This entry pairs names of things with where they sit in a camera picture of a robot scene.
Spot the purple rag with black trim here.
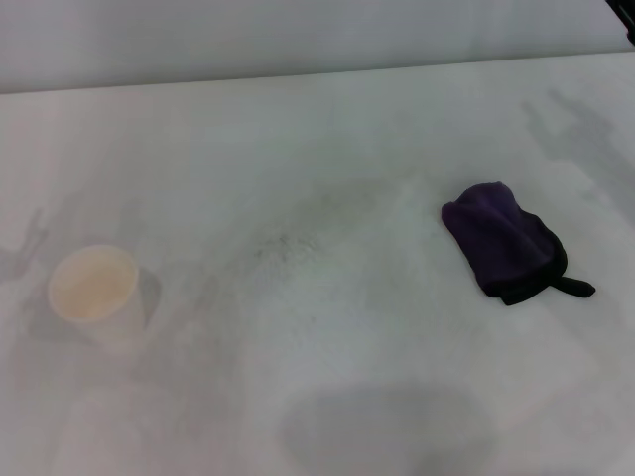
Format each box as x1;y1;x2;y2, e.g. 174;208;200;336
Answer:
440;181;597;307

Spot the white paper cup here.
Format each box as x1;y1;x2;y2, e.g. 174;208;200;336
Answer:
48;243;163;348

